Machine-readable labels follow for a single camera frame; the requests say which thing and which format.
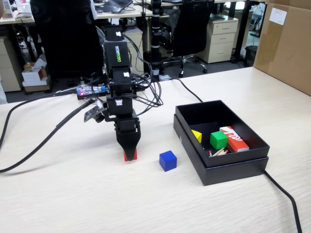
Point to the black gripper servo block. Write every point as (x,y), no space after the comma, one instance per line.
(127,126)

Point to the red wooden cube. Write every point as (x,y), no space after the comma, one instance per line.
(125,157)

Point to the blue wooden cube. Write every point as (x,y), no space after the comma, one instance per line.
(167,161)

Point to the green wooden cube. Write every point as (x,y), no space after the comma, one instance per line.
(218,140)

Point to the blue controller board red LED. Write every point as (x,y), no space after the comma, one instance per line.
(94,90)

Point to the yellow wooden block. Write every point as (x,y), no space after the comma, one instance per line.
(198,137)

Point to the black cardboard box tray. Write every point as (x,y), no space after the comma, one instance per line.
(206,114)

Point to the black open box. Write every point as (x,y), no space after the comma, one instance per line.
(230,173)

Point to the flat brown box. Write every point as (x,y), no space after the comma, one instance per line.
(36,88)

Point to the orange white matchbox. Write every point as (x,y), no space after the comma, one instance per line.
(236,142)

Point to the black pole white bands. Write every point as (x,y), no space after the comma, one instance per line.
(155,36)

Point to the flat white box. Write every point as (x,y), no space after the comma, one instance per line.
(35,83)

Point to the white carton red side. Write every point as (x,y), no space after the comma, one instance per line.
(31,75)

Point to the large black office chair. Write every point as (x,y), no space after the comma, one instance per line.
(68,36)

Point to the black mesh swivel chair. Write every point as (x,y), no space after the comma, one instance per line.
(192,31)

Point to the cream office desk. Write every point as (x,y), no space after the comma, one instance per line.
(243,29)
(131,13)

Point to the person in white shirt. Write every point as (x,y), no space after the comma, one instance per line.
(2,92)

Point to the black laptop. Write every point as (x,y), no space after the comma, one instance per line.
(114,6)

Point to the cream drawer cabinet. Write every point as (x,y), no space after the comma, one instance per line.
(8,72)

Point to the black waste bin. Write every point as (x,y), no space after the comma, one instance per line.
(250,57)

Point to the small white box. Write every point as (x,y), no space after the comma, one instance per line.
(27,9)

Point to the large brown cardboard box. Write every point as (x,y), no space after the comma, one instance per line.
(284,53)

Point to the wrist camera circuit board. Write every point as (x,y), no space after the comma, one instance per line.
(93,112)

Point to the cream drawer pedestal three drawers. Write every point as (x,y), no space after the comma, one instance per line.
(221,38)

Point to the picture frame box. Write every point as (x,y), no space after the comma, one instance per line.
(7,9)

